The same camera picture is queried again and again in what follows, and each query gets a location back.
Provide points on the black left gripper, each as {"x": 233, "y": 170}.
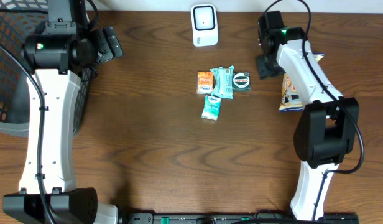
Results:
{"x": 94, "y": 66}

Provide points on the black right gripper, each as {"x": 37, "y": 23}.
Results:
{"x": 262, "y": 68}

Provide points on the large yellow snack bag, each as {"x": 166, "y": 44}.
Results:
{"x": 290, "y": 100}

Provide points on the teal snack packet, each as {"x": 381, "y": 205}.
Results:
{"x": 223, "y": 82}

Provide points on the small orange carton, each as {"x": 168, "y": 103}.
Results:
{"x": 204, "y": 83}

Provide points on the light blue tissue pack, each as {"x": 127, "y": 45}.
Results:
{"x": 211, "y": 108}

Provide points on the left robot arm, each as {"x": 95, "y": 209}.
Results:
{"x": 54, "y": 63}

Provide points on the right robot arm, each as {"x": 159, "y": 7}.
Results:
{"x": 328, "y": 124}

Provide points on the grey plastic mesh basket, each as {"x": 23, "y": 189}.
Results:
{"x": 18, "y": 20}

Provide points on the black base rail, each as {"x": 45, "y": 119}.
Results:
{"x": 263, "y": 218}

